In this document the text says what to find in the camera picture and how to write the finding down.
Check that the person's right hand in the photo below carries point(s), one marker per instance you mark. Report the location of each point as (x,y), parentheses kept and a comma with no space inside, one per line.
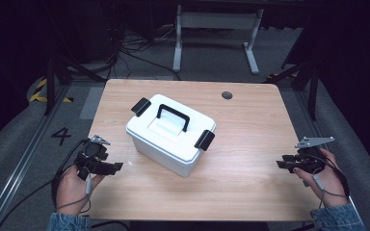
(330,186)

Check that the white plastic storage box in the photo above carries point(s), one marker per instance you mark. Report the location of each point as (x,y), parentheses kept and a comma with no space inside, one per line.
(160,146)

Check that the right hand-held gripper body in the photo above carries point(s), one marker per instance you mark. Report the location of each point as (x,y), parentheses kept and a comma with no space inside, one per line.
(310,159)

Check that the yellow black floor tape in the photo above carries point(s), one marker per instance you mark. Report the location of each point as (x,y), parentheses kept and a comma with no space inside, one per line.
(38,94)

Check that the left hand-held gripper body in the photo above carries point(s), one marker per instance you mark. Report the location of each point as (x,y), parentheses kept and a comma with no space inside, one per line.
(91,154)

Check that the black tripod stand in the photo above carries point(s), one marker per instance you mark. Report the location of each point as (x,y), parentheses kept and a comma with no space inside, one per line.
(50,83)
(313,86)

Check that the grey metal desk frame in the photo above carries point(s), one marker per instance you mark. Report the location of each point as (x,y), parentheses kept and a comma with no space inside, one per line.
(218,20)

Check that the round grey table grommet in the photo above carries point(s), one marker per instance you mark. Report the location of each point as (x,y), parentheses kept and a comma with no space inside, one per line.
(227,95)

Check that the black box latch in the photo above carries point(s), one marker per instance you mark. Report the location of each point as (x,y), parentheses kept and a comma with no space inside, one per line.
(205,140)
(140,107)

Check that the person's left hand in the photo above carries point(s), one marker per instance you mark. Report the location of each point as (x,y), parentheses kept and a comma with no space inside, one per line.
(72,192)

